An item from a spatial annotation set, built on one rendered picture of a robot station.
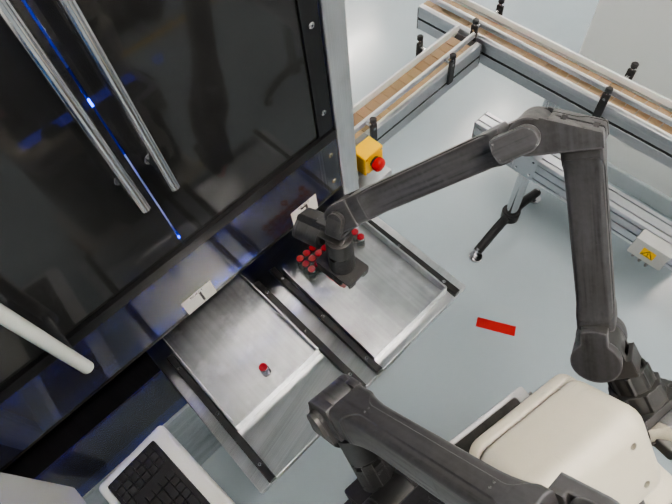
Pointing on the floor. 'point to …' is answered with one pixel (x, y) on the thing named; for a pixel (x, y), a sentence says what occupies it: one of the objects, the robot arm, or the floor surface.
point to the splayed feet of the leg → (503, 224)
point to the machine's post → (339, 89)
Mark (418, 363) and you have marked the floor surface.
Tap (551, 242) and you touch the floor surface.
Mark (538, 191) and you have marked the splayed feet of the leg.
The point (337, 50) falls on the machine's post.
